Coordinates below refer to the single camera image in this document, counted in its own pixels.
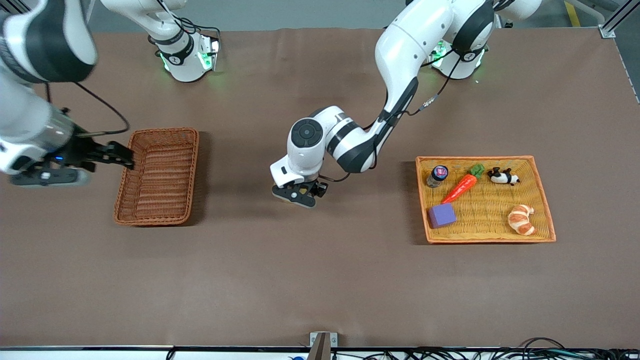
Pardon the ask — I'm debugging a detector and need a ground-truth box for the metal table edge bracket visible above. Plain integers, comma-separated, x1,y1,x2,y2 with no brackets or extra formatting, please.
309,332,338,360

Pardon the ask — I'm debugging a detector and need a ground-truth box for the brown deep wicker basket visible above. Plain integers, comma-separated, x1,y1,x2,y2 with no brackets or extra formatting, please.
113,127,200,227

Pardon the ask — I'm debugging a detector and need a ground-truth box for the black cable bundle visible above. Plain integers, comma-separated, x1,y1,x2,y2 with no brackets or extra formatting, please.
330,337,640,360

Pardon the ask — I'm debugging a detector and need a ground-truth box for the orange flat wicker basket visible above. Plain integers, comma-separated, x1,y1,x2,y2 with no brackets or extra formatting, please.
415,155,557,244

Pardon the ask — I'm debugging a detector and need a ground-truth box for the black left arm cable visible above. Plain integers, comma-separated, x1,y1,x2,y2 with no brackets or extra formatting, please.
320,47,463,184

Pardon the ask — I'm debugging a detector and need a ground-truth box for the aluminium frame profile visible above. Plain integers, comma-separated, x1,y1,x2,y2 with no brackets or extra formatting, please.
597,0,640,38

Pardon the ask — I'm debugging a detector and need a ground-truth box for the black white panda toy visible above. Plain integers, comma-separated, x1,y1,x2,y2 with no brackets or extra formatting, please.
487,167,521,187

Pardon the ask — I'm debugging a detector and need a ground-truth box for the toy croissant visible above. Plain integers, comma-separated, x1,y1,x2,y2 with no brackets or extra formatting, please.
507,204,537,236

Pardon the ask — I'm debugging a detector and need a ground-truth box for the purple foam cube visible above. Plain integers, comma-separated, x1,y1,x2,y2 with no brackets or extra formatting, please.
428,203,458,230

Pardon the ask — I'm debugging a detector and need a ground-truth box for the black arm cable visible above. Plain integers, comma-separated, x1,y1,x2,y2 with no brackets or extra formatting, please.
320,47,463,184
45,81,131,137

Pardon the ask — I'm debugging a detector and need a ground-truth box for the small bottle blue cap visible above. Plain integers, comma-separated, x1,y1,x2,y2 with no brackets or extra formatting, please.
426,165,449,189

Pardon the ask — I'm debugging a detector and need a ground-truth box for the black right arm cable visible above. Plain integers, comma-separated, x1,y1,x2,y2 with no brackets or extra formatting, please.
45,81,131,137

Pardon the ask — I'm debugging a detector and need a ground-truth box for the orange toy carrot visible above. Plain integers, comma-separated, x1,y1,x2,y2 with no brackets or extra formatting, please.
441,163,486,205

